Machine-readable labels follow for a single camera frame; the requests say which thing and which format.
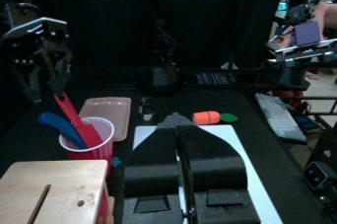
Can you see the black square device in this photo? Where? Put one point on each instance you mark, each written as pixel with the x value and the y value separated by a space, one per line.
pixel 316 174

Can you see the orange toy carrot piece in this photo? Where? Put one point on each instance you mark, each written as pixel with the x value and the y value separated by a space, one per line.
pixel 205 117

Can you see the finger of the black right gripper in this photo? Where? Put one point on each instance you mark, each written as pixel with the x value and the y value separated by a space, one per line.
pixel 59 73
pixel 27 81

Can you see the light wooden block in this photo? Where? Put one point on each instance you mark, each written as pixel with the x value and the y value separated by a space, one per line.
pixel 56 191

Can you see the pink plastic tray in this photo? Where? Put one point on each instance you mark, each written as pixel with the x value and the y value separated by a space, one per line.
pixel 109 111

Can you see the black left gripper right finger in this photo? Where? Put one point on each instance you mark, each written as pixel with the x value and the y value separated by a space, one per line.
pixel 215 168

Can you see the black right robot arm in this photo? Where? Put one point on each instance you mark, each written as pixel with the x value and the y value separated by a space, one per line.
pixel 15 1

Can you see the white cutting board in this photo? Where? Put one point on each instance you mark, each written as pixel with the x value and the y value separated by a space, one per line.
pixel 261 198

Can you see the small teal plastic piece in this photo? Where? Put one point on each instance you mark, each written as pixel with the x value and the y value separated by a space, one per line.
pixel 116 162

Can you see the grey computer keyboard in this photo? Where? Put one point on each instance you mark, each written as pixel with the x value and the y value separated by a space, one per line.
pixel 280 119

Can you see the purple box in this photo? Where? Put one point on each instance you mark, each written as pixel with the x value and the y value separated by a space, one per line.
pixel 306 33

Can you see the red plastic cup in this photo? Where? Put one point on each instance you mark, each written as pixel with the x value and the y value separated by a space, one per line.
pixel 99 157

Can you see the aluminium frame rail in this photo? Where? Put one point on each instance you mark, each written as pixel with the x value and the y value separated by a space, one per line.
pixel 302 50

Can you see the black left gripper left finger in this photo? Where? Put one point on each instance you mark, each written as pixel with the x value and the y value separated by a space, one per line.
pixel 151 168

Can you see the grey vented panel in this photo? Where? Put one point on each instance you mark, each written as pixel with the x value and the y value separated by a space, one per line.
pixel 212 78

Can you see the green toy leaf piece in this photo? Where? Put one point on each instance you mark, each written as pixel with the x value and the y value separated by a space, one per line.
pixel 229 117

